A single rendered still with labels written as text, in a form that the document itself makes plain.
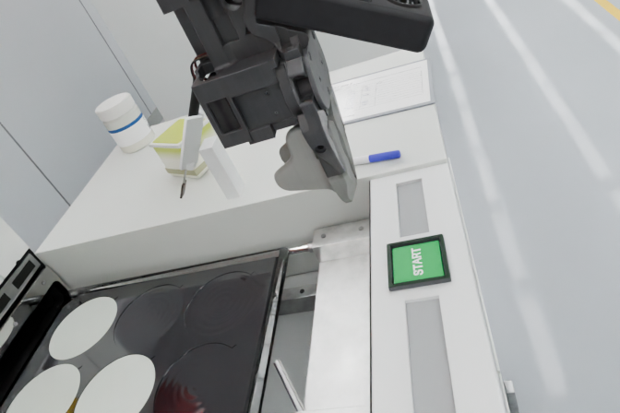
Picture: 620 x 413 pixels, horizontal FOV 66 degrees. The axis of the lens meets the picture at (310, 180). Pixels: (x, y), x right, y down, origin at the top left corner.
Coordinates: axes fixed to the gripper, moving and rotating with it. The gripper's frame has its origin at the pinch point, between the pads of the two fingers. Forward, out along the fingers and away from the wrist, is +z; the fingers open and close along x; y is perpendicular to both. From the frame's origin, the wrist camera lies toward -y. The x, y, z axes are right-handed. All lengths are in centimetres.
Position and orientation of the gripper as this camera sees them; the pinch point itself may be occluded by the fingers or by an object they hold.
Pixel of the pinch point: (352, 185)
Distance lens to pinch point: 40.6
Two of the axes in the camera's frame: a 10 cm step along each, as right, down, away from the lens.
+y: -9.4, 2.4, 2.5
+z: 3.5, 7.7, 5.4
